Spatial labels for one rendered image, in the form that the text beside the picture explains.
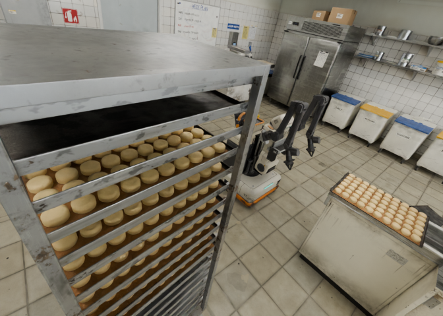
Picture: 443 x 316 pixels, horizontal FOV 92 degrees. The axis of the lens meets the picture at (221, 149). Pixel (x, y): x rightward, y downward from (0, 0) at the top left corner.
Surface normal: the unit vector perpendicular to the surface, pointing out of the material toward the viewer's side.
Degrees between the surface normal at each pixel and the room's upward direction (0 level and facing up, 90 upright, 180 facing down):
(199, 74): 90
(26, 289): 0
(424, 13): 90
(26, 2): 90
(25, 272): 0
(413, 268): 90
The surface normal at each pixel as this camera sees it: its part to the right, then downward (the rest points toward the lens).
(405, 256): -0.72, 0.28
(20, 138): 0.15, -0.83
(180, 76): 0.70, 0.47
